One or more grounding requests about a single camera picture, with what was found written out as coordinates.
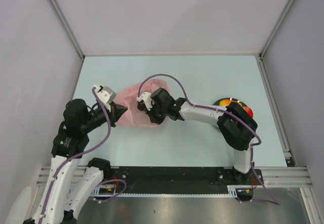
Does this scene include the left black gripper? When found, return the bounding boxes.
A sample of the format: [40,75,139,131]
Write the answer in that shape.
[82,100,128,132]

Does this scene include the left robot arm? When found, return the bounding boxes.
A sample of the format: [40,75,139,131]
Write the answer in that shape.
[24,99,127,223]

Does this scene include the aluminium frame rail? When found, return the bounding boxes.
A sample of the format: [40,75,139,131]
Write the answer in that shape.
[259,167,313,188]

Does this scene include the right aluminium corner post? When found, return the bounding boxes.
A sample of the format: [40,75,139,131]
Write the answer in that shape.
[259,0,296,60]

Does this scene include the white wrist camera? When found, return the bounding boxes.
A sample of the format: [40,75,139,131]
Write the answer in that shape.
[137,92,152,111]
[93,85,116,112]

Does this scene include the red fake apple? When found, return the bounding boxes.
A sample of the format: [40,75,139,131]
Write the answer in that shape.
[243,106,254,118]

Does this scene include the white cable duct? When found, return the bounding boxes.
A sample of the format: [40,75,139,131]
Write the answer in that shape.
[68,186,119,197]

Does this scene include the aluminium corner post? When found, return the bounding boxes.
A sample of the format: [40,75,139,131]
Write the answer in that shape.
[47,0,85,62]
[259,0,296,60]

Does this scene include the pink plastic bag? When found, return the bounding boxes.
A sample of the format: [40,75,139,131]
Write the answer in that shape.
[114,79,170,128]

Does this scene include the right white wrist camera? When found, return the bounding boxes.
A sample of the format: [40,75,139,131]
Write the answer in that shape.
[137,92,152,111]

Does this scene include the left aluminium corner post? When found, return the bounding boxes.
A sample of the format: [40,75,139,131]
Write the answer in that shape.
[47,0,85,62]

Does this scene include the yellow fake fruit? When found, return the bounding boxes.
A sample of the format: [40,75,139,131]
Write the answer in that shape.
[219,99,232,106]

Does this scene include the blue ceramic plate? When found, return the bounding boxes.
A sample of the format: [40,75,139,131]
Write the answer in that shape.
[213,98,244,107]

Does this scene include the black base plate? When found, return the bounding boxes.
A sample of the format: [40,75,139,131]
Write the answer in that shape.
[110,166,263,195]

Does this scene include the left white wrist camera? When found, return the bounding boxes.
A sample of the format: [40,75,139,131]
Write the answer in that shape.
[93,85,116,112]

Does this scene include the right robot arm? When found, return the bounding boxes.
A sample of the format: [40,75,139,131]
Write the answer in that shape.
[137,88,258,184]

